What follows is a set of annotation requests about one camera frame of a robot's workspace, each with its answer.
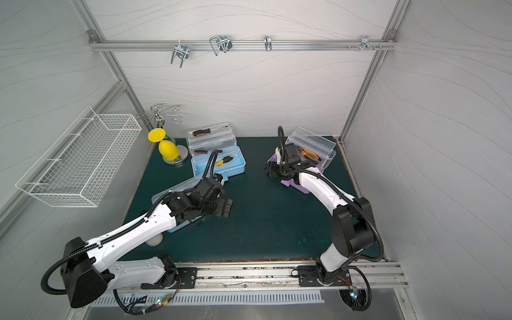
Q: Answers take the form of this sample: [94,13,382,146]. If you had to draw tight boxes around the blue clear toolbox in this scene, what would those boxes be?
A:
[185,121,247,183]
[151,174,225,233]

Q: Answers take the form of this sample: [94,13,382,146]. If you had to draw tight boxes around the purple clear toolbox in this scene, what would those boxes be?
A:
[265,126,335,195]

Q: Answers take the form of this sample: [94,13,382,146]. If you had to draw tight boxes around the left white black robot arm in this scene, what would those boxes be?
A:
[40,174,233,308]

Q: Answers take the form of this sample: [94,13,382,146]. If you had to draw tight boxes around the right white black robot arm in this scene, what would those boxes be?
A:
[265,143,384,281]

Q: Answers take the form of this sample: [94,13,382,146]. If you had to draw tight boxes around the orange black pliers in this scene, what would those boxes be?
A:
[301,149,321,161]

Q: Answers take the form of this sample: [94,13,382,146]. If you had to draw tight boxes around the yellow cone on metal stand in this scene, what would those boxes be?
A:
[147,128,189,166]

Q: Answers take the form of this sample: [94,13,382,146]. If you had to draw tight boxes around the orange black screwdriver in lid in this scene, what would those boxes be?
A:
[192,125,228,137]

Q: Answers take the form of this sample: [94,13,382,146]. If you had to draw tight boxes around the small metal clamp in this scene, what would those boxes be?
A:
[263,35,272,52]

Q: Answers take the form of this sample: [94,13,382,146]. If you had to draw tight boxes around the middle metal hook clamp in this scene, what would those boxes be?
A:
[209,35,233,56]

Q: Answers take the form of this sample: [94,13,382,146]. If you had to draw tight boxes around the metal hook clamp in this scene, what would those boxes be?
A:
[170,43,189,68]
[209,35,233,56]

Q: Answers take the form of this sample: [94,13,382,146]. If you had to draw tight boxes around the left metal hook clamp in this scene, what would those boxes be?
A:
[170,43,189,68]

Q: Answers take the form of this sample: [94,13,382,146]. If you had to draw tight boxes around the yellow handled screwdriver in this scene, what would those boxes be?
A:
[214,155,234,167]

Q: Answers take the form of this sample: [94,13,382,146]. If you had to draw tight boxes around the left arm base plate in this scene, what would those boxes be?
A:
[141,267,197,290]

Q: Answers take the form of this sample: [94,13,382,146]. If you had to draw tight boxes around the wire hook rack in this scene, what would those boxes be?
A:
[141,103,183,127]

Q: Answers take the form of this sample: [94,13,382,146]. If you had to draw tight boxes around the left base cable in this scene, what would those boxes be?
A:
[113,279,181,316]

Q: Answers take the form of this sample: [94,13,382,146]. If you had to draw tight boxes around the base cable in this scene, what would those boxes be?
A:
[339,266,373,312]
[113,279,181,316]

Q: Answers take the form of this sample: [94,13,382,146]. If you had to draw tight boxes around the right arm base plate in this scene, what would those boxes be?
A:
[291,265,352,287]

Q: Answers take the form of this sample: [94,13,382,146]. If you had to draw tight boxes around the white wire basket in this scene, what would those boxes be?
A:
[15,107,141,208]

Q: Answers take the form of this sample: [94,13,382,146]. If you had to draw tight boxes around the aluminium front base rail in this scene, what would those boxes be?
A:
[107,257,409,291]

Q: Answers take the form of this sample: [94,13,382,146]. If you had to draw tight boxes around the right metal bracket hook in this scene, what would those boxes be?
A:
[347,36,382,51]

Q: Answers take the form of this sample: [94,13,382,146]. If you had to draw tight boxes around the right base cable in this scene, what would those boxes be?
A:
[339,266,373,312]

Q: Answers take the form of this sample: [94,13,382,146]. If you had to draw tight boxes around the aluminium crossbar rail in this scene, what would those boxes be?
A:
[89,38,398,52]

